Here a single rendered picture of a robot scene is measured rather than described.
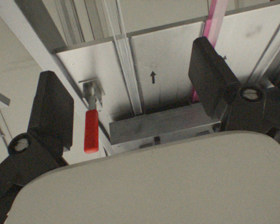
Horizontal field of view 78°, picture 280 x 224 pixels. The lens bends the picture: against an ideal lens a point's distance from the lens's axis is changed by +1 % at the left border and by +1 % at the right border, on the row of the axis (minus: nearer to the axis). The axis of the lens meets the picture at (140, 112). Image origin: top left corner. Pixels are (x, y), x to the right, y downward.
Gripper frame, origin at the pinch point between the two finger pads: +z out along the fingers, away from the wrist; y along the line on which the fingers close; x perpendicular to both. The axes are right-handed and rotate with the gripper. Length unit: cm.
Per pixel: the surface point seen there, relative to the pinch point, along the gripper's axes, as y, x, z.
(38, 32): -8.0, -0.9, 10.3
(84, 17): -33, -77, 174
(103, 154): -12.8, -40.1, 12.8
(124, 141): -3.5, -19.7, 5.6
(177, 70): 7.2, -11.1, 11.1
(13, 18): -9.1, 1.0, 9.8
